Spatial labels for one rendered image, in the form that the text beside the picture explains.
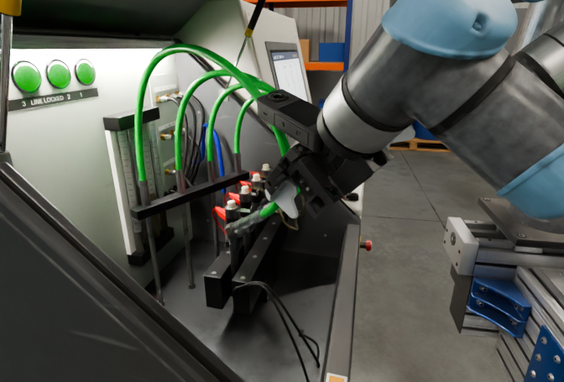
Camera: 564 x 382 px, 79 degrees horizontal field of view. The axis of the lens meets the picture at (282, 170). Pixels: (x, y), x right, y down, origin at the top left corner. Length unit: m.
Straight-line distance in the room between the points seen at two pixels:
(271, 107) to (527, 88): 0.25
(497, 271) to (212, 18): 0.97
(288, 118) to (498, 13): 0.22
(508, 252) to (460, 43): 0.76
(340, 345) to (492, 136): 0.47
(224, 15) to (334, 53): 4.90
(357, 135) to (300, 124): 0.08
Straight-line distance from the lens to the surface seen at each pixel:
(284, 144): 0.47
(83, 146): 0.77
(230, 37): 1.01
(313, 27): 7.06
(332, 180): 0.38
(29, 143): 0.69
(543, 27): 1.04
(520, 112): 0.27
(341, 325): 0.69
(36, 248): 0.44
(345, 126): 0.31
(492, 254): 0.96
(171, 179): 1.02
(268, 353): 0.80
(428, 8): 0.25
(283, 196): 0.46
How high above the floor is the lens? 1.42
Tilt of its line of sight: 20 degrees down
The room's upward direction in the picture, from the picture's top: straight up
